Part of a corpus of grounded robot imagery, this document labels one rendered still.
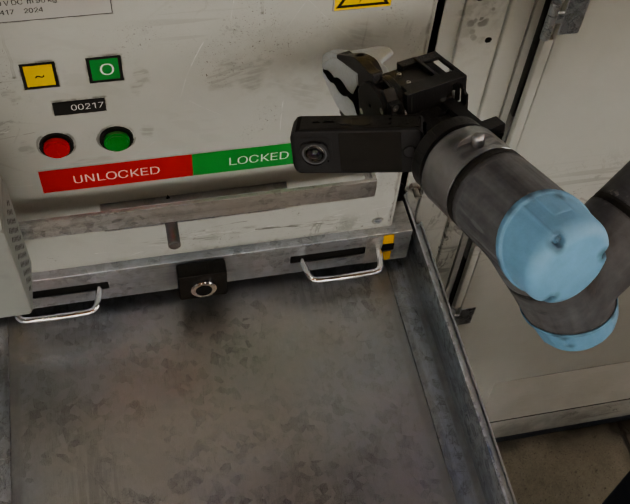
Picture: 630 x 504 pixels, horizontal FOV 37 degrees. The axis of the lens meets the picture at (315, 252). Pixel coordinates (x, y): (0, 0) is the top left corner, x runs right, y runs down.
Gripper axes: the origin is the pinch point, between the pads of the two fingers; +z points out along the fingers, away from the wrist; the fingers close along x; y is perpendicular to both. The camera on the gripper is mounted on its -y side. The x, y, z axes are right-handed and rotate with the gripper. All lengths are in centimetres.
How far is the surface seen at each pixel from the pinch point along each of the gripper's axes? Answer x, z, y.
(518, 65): -9.4, 2.8, 26.0
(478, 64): -8.3, 3.9, 21.1
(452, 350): -35.8, -10.7, 9.4
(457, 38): -4.1, 3.8, 18.1
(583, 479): -124, 11, 60
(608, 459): -123, 12, 68
